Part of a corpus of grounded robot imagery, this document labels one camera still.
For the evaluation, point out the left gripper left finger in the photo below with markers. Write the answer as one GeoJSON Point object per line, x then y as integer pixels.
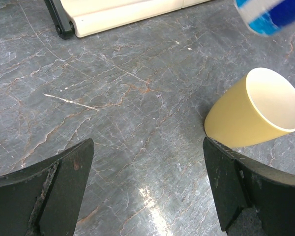
{"type": "Point", "coordinates": [45, 198]}

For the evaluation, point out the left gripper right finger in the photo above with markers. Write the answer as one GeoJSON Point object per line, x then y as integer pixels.
{"type": "Point", "coordinates": [251, 198]}

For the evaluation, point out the blue paper towel roll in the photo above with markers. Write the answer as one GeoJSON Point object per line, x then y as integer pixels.
{"type": "Point", "coordinates": [266, 17]}

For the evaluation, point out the cream three-tier shelf rack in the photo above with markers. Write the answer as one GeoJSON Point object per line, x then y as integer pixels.
{"type": "Point", "coordinates": [85, 17]}

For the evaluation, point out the yellow ceramic mug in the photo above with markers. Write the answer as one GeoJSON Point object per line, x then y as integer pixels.
{"type": "Point", "coordinates": [258, 108]}

